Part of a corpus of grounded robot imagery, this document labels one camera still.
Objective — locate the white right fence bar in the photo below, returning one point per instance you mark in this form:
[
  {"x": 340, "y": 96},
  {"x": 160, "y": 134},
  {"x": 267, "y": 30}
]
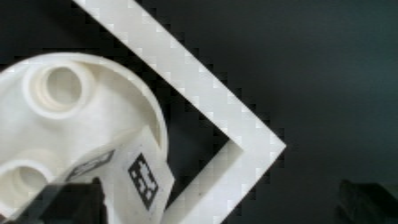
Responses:
[{"x": 139, "y": 31}]

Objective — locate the white round stool seat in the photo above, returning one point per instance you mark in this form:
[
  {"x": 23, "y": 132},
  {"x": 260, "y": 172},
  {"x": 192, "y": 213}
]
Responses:
[{"x": 73, "y": 101}]

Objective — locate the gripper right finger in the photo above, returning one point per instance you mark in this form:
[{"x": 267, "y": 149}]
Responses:
[{"x": 368, "y": 203}]

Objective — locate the white front fence bar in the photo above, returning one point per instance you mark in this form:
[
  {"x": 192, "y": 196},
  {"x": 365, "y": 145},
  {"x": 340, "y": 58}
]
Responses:
[{"x": 224, "y": 181}]

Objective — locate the white stool leg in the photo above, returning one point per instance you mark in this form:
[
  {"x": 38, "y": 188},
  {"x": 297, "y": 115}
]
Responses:
[{"x": 128, "y": 165}]

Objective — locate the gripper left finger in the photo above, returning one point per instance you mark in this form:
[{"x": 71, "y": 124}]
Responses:
[{"x": 68, "y": 204}]

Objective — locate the white fence bar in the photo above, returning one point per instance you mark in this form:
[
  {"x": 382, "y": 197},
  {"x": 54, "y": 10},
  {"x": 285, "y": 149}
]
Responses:
[
  {"x": 224, "y": 181},
  {"x": 139, "y": 31}
]

